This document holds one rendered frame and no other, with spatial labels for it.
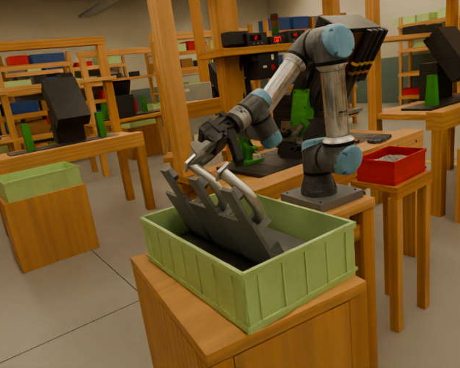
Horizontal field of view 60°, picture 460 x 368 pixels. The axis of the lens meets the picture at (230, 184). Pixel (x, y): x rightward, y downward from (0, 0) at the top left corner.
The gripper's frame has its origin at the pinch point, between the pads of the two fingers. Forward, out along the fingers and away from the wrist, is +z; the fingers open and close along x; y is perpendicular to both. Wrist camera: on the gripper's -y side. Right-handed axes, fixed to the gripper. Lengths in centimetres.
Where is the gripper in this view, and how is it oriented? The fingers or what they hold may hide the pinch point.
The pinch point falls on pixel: (195, 166)
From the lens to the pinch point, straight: 119.0
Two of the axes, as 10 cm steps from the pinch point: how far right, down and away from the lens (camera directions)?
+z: -6.6, 6.4, -4.0
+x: 1.2, -4.4, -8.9
